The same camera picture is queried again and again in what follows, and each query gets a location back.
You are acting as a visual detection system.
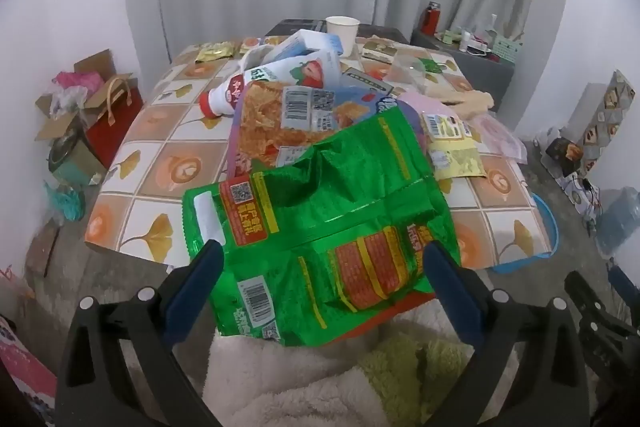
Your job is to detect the red gift bag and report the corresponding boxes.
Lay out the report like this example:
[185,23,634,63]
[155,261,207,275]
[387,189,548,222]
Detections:
[84,74,144,168]

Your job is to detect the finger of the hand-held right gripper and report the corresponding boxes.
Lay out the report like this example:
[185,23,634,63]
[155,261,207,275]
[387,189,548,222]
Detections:
[564,271,640,358]
[606,265,640,314]

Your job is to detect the teal box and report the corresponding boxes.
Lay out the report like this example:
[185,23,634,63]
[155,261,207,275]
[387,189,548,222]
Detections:
[47,129,107,188]

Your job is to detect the beige crumpled wrapper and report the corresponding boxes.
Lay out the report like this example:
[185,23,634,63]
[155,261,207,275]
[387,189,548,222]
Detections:
[425,84,496,114]

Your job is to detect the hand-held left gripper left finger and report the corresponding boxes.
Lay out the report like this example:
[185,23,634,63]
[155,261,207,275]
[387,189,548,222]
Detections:
[55,239,226,427]

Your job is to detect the blue and white carton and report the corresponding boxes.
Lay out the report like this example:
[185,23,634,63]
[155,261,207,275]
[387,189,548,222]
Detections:
[262,29,347,64]

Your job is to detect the orange chips snack bag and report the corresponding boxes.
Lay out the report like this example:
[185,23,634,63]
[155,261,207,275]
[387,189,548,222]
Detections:
[227,79,401,188]

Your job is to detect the blue plastic bin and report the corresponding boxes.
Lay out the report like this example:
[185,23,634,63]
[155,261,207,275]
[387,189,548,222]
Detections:
[487,192,560,275]

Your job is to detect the grey side table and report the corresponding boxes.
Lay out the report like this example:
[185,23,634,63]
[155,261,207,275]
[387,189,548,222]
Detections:
[411,29,517,108]

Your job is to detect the pink bag in cardboard box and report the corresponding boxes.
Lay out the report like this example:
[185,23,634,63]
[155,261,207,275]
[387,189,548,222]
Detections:
[52,71,104,96]

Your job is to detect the yellow and white snack packet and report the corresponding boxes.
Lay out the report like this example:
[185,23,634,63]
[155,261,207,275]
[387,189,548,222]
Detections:
[195,41,236,63]

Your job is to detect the pink printed bag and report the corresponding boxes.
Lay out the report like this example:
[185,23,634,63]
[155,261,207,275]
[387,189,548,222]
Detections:
[0,314,59,427]

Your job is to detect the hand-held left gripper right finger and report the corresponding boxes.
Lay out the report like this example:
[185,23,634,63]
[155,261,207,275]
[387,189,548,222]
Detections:
[422,241,591,427]

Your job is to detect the teal plastic bag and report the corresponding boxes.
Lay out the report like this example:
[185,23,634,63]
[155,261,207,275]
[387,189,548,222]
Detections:
[44,181,86,223]

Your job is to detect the red thermos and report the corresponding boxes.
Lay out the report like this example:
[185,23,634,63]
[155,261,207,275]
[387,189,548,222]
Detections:
[421,1,441,36]

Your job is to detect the flat brown cardboard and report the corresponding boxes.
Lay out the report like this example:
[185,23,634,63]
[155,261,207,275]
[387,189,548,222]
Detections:
[25,219,62,279]

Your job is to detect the olive green box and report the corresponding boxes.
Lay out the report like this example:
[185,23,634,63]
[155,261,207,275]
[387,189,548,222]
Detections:
[361,39,399,64]

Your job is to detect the white fleece clothing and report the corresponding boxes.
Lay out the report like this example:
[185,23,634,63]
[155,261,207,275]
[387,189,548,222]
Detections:
[200,302,482,427]

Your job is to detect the blue grey plastic bag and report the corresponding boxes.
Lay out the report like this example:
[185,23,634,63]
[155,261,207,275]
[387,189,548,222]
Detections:
[595,187,640,258]

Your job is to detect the clear plastic cup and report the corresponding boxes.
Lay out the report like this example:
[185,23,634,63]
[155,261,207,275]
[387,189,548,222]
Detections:
[389,54,429,90]

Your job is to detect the cardboard box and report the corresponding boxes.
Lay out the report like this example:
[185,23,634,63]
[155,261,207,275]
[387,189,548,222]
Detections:
[35,49,137,142]

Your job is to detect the green tissue box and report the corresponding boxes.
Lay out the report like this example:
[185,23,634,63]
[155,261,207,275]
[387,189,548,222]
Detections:
[490,34,524,63]

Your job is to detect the dark snack box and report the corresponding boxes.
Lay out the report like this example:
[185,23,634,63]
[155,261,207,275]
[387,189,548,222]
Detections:
[545,137,584,178]

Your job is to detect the white strawberry milk bottle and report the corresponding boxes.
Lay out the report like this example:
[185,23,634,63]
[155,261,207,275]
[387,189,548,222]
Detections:
[199,49,342,118]

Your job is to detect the pink plastic bag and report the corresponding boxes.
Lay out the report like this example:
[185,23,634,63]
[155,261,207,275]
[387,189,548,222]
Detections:
[400,91,529,164]

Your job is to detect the white plastic bag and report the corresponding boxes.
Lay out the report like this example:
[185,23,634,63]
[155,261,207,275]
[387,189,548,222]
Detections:
[49,87,89,116]

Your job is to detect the yellow barcode packet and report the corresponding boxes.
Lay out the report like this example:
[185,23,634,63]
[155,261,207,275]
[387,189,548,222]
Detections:
[420,109,487,180]

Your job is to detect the white paper cup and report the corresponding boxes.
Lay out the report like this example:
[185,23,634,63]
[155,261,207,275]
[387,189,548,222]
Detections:
[325,16,361,56]

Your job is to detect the cake print paper bag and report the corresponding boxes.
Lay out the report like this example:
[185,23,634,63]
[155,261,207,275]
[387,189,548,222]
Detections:
[567,69,639,174]

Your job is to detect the large green snack bag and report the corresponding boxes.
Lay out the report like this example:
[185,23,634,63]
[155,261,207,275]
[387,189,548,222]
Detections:
[182,104,463,348]

